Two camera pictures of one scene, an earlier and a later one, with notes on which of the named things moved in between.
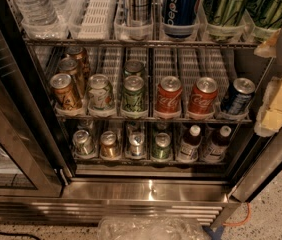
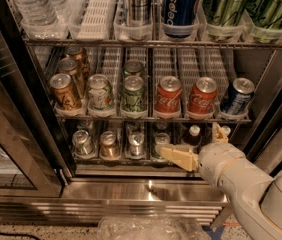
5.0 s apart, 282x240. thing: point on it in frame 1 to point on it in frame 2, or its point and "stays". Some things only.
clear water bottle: [34, 4] stays
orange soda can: [65, 92] stays
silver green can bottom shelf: [82, 142] stays
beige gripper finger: [269, 47] to [180, 154]
